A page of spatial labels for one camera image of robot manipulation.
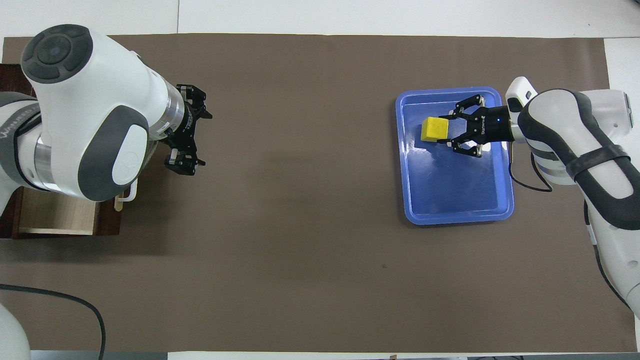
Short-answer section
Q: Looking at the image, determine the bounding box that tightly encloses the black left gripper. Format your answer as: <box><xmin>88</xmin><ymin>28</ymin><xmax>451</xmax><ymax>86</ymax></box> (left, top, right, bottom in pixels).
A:
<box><xmin>164</xmin><ymin>83</ymin><xmax>213</xmax><ymax>177</ymax></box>

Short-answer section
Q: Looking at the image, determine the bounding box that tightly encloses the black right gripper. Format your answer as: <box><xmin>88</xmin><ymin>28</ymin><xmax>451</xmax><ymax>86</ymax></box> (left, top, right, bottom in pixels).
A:
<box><xmin>436</xmin><ymin>94</ymin><xmax>516</xmax><ymax>159</ymax></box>

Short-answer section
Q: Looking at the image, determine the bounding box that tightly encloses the yellow cube block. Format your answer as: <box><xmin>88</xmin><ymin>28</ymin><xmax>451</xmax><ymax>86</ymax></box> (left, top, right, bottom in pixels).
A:
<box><xmin>421</xmin><ymin>117</ymin><xmax>450</xmax><ymax>142</ymax></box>

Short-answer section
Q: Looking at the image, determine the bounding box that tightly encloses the wooden drawer with white handle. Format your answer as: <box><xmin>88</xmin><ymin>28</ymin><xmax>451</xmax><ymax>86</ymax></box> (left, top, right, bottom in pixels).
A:
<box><xmin>11</xmin><ymin>177</ymin><xmax>139</xmax><ymax>239</ymax></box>

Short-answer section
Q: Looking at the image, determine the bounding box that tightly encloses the blue plastic tray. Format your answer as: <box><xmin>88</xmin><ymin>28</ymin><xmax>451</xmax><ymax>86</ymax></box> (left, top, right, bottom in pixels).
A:
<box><xmin>395</xmin><ymin>86</ymin><xmax>516</xmax><ymax>226</ymax></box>

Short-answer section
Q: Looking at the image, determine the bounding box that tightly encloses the brown paper table mat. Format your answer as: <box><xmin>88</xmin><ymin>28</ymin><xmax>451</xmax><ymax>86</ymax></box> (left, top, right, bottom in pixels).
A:
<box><xmin>0</xmin><ymin>34</ymin><xmax>638</xmax><ymax>353</ymax></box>

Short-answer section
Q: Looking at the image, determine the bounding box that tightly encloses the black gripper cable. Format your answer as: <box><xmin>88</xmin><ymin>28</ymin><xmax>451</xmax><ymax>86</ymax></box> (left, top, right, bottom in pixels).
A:
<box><xmin>0</xmin><ymin>283</ymin><xmax>107</xmax><ymax>360</ymax></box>
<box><xmin>508</xmin><ymin>142</ymin><xmax>553</xmax><ymax>193</ymax></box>

